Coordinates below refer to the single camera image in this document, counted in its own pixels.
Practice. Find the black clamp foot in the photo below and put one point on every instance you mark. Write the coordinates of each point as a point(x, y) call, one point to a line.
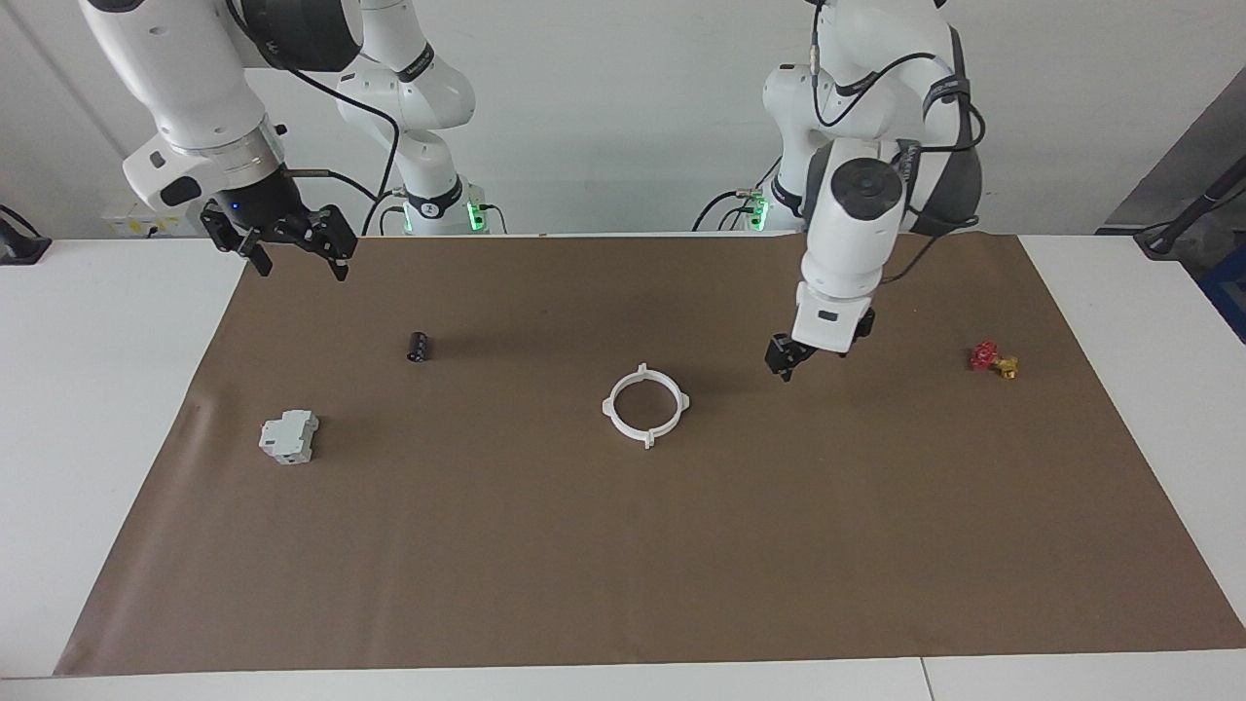
point(19, 251)

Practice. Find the white power strip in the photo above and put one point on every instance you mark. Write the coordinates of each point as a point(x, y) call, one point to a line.
point(122, 226)

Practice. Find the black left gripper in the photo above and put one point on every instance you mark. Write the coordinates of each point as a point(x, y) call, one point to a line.
point(787, 352)

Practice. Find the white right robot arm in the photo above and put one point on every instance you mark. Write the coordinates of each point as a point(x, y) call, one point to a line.
point(185, 78)

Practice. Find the gray partition panel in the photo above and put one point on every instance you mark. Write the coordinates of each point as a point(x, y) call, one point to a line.
point(1197, 127)

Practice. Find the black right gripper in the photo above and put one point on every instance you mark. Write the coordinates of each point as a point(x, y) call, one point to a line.
point(265, 206)

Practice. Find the black cylindrical capacitor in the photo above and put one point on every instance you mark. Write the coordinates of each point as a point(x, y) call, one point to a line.
point(419, 348)

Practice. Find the brown paper table mat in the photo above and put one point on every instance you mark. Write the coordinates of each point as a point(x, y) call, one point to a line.
point(623, 565)

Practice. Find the black pole stand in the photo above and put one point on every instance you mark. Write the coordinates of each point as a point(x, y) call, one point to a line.
point(1163, 239)

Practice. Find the white circuit breaker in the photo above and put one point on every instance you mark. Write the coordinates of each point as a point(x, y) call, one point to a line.
point(288, 438)

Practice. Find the blue crate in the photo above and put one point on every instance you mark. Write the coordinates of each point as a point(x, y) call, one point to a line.
point(1231, 292)

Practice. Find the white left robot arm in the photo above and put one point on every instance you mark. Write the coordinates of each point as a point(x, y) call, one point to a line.
point(847, 243)

